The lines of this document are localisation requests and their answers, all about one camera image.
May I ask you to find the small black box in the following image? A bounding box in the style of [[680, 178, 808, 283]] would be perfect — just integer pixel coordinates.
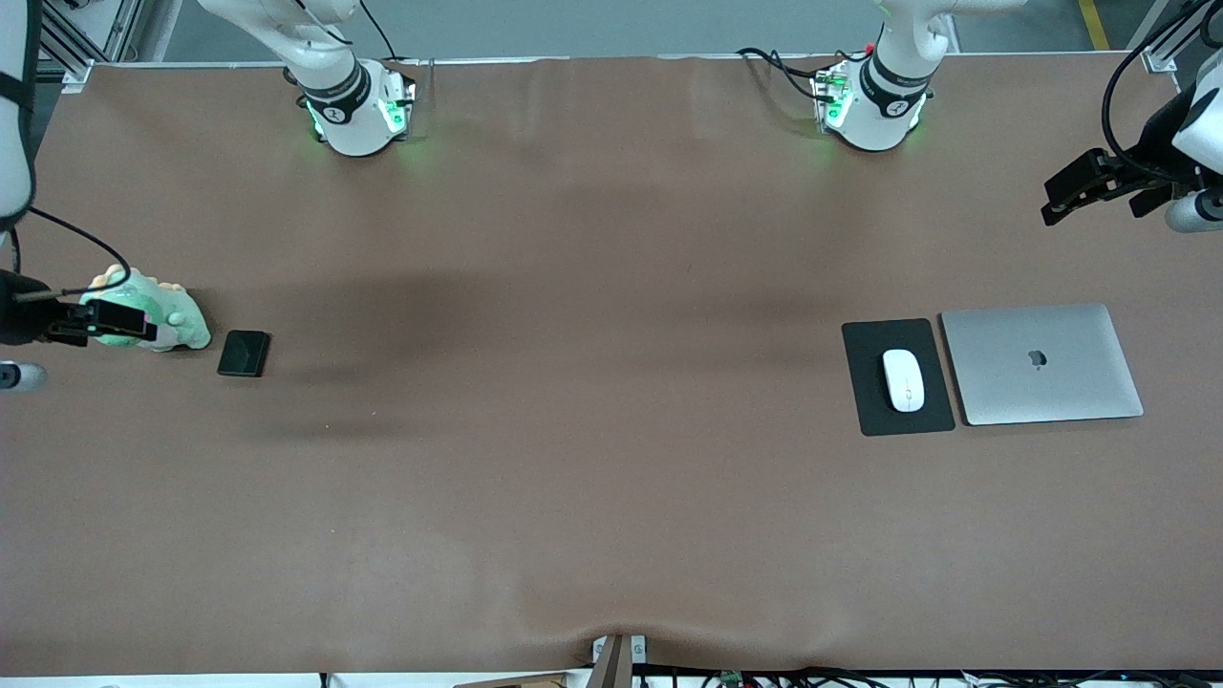
[[216, 329, 272, 378]]

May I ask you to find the white computer mouse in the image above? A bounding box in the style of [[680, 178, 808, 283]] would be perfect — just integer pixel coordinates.
[[880, 348, 927, 415]]

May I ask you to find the black mouse pad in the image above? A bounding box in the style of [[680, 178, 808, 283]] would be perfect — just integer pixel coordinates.
[[841, 318, 956, 438]]

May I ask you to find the green dinosaur plush toy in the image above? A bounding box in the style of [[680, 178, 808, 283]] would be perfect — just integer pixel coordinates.
[[79, 265, 212, 354]]

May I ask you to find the silver laptop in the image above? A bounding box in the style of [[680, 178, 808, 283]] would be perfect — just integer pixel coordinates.
[[940, 304, 1146, 427]]

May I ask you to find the brown table cover mat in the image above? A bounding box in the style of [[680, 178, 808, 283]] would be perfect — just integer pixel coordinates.
[[0, 53, 1223, 677]]

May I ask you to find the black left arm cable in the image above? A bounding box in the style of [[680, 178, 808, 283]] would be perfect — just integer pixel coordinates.
[[1101, 0, 1223, 183]]

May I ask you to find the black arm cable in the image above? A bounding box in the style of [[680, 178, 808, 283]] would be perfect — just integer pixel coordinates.
[[8, 204, 133, 299], [1101, 0, 1223, 183]]

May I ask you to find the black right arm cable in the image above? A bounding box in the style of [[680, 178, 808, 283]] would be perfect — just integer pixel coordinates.
[[8, 204, 133, 299]]

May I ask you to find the aluminium frame post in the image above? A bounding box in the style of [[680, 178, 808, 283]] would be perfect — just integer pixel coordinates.
[[36, 0, 144, 85], [1140, 0, 1223, 75]]

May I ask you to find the black base cable bundle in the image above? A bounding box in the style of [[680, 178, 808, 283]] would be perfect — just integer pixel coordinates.
[[736, 43, 875, 106]]

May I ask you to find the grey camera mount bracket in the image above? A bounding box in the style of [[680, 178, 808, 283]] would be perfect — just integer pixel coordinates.
[[590, 634, 649, 688]]

